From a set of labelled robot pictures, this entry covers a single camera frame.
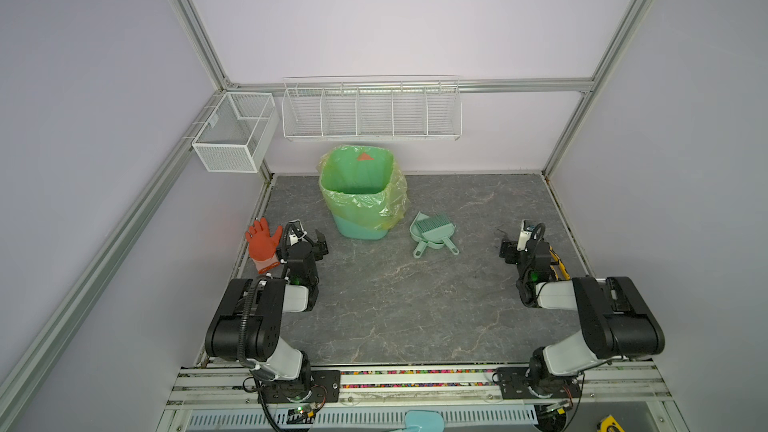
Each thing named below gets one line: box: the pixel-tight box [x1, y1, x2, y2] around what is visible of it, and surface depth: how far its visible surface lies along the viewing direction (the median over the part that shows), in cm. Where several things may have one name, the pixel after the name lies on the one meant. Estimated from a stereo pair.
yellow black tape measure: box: [596, 414, 625, 432], surface depth 69 cm
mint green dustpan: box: [410, 211, 444, 259], surface depth 100 cm
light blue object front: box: [404, 410, 445, 432], surface depth 70 cm
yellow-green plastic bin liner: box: [312, 144, 398, 225], surface depth 93 cm
